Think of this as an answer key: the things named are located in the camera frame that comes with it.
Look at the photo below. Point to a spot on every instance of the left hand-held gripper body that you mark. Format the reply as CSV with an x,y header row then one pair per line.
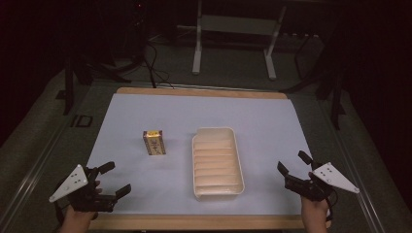
x,y
76,181

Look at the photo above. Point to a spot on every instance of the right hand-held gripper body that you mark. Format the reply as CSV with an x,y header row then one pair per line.
x,y
333,178

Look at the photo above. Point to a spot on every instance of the yellow patterned box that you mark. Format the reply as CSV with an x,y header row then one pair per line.
x,y
154,144

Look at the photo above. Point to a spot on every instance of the white ribbed plastic tray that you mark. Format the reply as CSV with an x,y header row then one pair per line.
x,y
216,165

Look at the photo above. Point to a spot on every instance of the person's left hand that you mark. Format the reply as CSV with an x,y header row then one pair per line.
x,y
77,221

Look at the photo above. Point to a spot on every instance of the person's right hand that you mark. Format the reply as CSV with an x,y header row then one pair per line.
x,y
315,215

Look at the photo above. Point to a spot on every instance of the pale blue table mat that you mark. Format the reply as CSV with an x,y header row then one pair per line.
x,y
168,181

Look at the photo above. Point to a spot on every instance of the black stand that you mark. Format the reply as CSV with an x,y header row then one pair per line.
x,y
79,69
335,93

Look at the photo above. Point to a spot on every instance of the white metal stand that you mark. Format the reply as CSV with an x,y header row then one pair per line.
x,y
239,25

